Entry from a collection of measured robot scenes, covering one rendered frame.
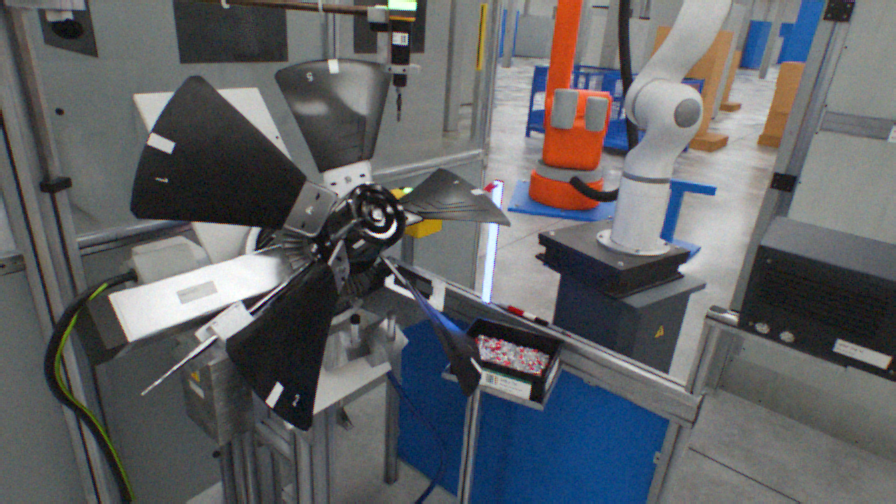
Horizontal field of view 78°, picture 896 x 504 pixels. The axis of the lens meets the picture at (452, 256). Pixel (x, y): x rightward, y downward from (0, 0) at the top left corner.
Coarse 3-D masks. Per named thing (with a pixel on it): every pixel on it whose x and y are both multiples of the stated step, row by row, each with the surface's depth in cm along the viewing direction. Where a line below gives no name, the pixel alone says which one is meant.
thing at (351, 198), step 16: (352, 192) 92; (368, 192) 95; (384, 192) 97; (352, 208) 91; (368, 208) 94; (384, 208) 96; (400, 208) 98; (336, 224) 93; (352, 224) 90; (368, 224) 92; (384, 224) 95; (400, 224) 97; (320, 240) 98; (336, 240) 94; (352, 240) 92; (368, 240) 91; (384, 240) 93; (320, 256) 97; (352, 256) 96; (368, 256) 96; (352, 272) 100
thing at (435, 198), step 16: (432, 176) 123; (448, 176) 124; (416, 192) 116; (432, 192) 117; (448, 192) 118; (464, 192) 120; (416, 208) 108; (432, 208) 109; (448, 208) 111; (464, 208) 113; (480, 208) 116; (496, 208) 120
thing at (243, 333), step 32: (320, 288) 85; (256, 320) 74; (288, 320) 79; (320, 320) 87; (256, 352) 74; (288, 352) 79; (320, 352) 89; (256, 384) 74; (288, 384) 80; (288, 416) 80
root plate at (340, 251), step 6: (342, 240) 91; (342, 246) 92; (336, 252) 90; (342, 252) 93; (336, 258) 90; (342, 258) 93; (330, 264) 88; (336, 264) 91; (342, 264) 94; (348, 264) 96; (336, 270) 92; (348, 270) 97; (336, 276) 92; (342, 276) 95; (336, 282) 93; (342, 282) 96
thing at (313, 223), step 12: (312, 192) 92; (324, 192) 93; (300, 204) 92; (312, 204) 93; (324, 204) 94; (288, 216) 92; (300, 216) 93; (312, 216) 94; (324, 216) 95; (288, 228) 93; (300, 228) 94; (312, 228) 95
